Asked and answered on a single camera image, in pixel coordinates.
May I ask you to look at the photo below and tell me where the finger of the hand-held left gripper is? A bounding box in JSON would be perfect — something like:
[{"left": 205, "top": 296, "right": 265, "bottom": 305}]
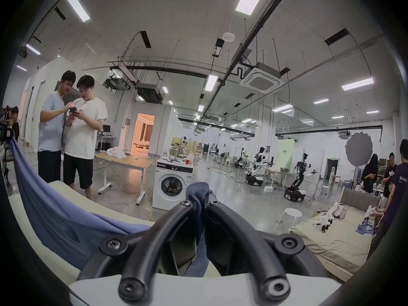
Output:
[{"left": 0, "top": 120, "right": 15, "bottom": 143}]

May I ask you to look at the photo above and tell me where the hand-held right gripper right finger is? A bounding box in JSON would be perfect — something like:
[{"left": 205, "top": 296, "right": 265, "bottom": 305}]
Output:
[{"left": 204, "top": 200, "right": 332, "bottom": 302}]

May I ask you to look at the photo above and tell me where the grey padded headboard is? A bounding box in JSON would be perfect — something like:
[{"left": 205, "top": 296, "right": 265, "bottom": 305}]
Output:
[{"left": 339, "top": 187, "right": 382, "bottom": 208}]

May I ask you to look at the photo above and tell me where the wooden table with white legs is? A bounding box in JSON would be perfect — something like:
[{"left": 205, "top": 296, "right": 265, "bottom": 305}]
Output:
[{"left": 94, "top": 147, "right": 154, "bottom": 206}]

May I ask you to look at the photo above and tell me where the grey reflector on stand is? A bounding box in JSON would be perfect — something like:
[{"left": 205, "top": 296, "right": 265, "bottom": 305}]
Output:
[{"left": 345, "top": 131, "right": 373, "bottom": 190}]

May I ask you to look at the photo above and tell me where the desk with monitor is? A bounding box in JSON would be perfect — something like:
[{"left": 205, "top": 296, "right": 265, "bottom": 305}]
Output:
[{"left": 96, "top": 125, "right": 118, "bottom": 152}]

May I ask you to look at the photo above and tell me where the white round stool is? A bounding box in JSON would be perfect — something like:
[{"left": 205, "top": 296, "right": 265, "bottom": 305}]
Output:
[{"left": 273, "top": 208, "right": 303, "bottom": 233}]

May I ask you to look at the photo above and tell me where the pale handbag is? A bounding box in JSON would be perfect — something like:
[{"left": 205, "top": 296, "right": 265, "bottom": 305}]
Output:
[{"left": 330, "top": 203, "right": 347, "bottom": 220}]

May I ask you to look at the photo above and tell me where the black wheeled robot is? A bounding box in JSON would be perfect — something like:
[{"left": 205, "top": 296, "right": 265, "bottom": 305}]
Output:
[{"left": 284, "top": 153, "right": 319, "bottom": 202}]

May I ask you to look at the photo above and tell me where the white wheeled robot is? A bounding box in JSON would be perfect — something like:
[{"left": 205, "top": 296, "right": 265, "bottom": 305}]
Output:
[{"left": 245, "top": 146, "right": 275, "bottom": 186}]

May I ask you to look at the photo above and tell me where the white washing machine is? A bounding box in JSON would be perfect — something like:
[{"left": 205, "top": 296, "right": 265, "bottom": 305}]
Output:
[{"left": 152, "top": 152, "right": 195, "bottom": 210}]

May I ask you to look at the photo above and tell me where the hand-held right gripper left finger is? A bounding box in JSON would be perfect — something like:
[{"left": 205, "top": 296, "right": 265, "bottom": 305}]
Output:
[{"left": 78, "top": 200, "right": 200, "bottom": 303}]

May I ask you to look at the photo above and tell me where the spare hand-held gripper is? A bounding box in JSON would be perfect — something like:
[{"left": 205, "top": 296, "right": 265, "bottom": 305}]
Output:
[{"left": 314, "top": 214, "right": 334, "bottom": 234}]

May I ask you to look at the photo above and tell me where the bed with pale green sheet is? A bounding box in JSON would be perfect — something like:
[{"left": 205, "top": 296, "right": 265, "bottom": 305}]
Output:
[{"left": 288, "top": 203, "right": 380, "bottom": 282}]

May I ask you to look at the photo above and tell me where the bed with beige sheet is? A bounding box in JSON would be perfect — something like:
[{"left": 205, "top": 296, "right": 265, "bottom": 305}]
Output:
[{"left": 6, "top": 180, "right": 158, "bottom": 296}]

